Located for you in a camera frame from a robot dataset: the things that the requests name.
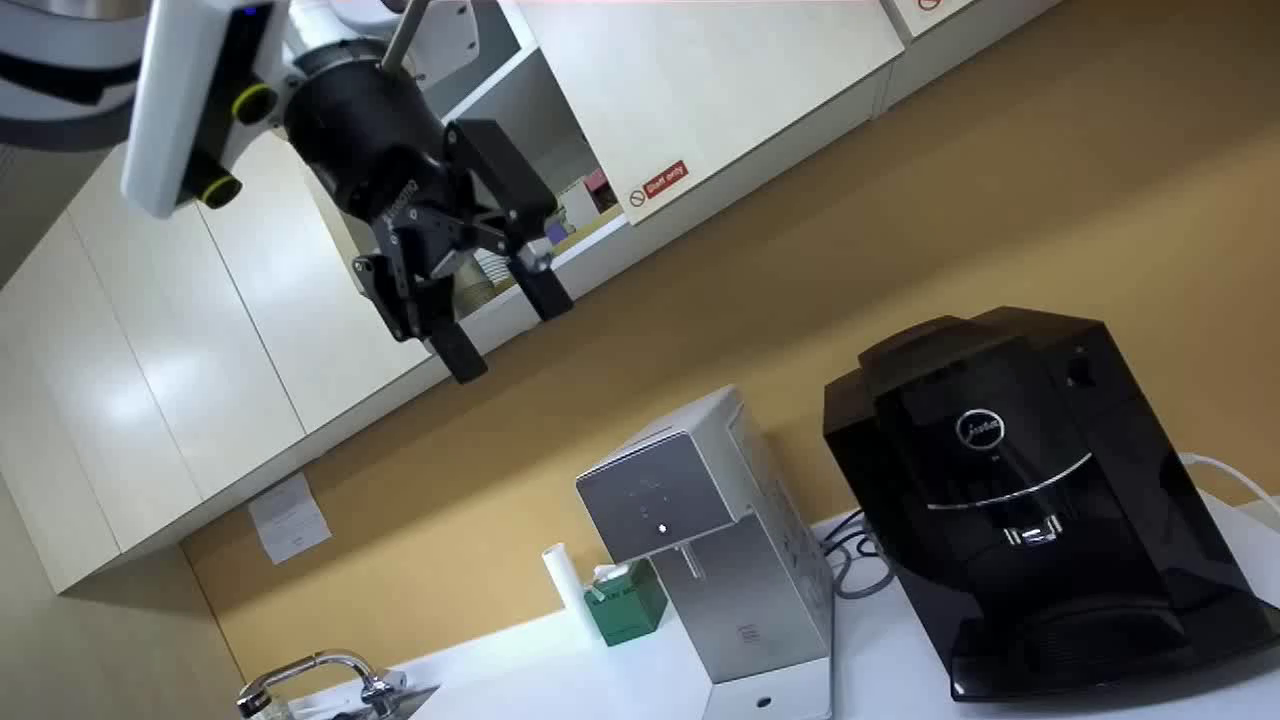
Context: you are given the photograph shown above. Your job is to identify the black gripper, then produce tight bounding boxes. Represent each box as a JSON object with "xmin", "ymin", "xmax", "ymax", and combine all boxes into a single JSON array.
[{"xmin": 282, "ymin": 51, "xmax": 580, "ymax": 389}]

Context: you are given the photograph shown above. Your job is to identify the wide cream cabinet door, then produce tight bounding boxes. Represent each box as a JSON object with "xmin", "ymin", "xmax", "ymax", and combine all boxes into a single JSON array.
[{"xmin": 514, "ymin": 0, "xmax": 912, "ymax": 227}]

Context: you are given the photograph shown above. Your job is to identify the white green box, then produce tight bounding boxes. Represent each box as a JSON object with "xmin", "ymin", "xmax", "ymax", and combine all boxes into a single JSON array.
[{"xmin": 553, "ymin": 175, "xmax": 599, "ymax": 232}]

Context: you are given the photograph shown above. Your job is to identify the dark red white box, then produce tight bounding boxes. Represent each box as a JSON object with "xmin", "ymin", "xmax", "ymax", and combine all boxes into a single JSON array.
[{"xmin": 580, "ymin": 167, "xmax": 624, "ymax": 219}]

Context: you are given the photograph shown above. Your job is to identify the red white label sticker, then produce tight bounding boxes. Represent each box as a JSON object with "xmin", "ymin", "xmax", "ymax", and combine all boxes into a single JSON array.
[{"xmin": 624, "ymin": 157, "xmax": 695, "ymax": 212}]

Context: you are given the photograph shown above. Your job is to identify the silver water dispenser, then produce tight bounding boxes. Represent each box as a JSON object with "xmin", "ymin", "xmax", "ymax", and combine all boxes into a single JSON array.
[{"xmin": 571, "ymin": 386, "xmax": 845, "ymax": 720}]

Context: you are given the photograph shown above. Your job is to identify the chrome sink faucet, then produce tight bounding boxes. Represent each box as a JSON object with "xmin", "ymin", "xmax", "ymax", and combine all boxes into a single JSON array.
[{"xmin": 234, "ymin": 649, "xmax": 443, "ymax": 720}]

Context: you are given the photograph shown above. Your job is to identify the black Jura coffee machine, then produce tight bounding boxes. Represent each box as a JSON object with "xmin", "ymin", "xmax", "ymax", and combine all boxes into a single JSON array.
[{"xmin": 815, "ymin": 304, "xmax": 1280, "ymax": 707}]

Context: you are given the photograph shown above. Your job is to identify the cream wall cabinet carcass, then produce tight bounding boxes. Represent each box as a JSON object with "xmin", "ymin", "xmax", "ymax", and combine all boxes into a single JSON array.
[{"xmin": 0, "ymin": 0, "xmax": 1072, "ymax": 598}]

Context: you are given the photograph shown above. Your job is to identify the white paper wall note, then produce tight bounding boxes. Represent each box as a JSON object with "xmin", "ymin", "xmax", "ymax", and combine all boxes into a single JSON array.
[{"xmin": 243, "ymin": 471, "xmax": 338, "ymax": 568}]

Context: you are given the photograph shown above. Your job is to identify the blue grey power cables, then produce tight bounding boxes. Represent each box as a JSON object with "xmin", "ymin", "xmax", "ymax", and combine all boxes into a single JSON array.
[{"xmin": 812, "ymin": 505, "xmax": 898, "ymax": 605}]

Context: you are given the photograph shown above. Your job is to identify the grey hose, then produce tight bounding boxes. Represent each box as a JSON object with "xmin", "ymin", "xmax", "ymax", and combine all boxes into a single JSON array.
[{"xmin": 819, "ymin": 578, "xmax": 847, "ymax": 720}]

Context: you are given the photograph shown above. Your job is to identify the white power cable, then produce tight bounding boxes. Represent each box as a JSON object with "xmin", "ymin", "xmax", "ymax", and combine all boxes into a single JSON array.
[{"xmin": 1175, "ymin": 447, "xmax": 1280, "ymax": 515}]

